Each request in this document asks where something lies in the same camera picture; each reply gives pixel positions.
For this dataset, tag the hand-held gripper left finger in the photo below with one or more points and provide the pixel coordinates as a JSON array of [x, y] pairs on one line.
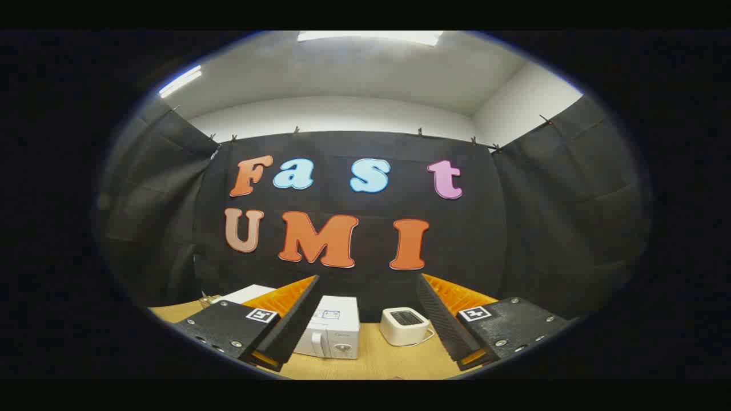
[[288, 331]]

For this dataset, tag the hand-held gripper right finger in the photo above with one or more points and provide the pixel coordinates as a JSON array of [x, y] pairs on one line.
[[442, 325]]

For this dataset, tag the white microwave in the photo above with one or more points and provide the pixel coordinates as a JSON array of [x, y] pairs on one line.
[[337, 322]]

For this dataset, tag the cream toaster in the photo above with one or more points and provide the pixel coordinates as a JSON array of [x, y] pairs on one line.
[[402, 331]]

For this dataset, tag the narrow ceiling light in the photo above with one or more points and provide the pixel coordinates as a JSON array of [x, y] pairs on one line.
[[180, 81]]

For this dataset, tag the large ceiling light panel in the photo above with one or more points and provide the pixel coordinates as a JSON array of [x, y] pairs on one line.
[[371, 37]]

